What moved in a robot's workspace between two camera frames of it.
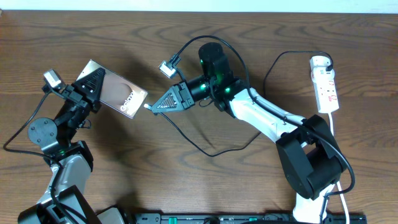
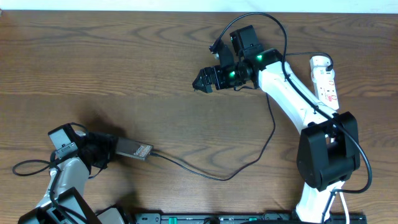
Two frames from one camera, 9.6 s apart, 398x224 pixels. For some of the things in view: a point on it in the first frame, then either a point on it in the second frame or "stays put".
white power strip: (326, 96) stays put
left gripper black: (78, 98) to (109, 147)
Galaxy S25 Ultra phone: (117, 92) to (133, 148)
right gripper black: (179, 93) to (206, 72)
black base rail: (244, 218) stays put
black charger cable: (147, 106) to (273, 130)
